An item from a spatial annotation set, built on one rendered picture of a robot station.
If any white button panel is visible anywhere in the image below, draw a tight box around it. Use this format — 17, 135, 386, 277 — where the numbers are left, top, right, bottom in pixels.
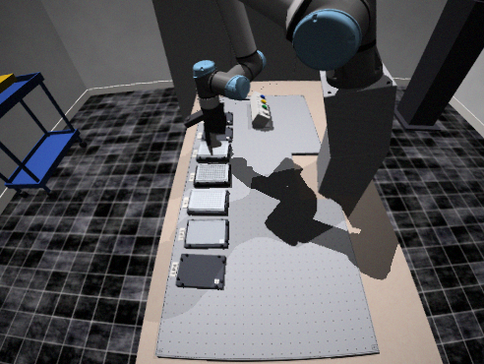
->
244, 91, 270, 128

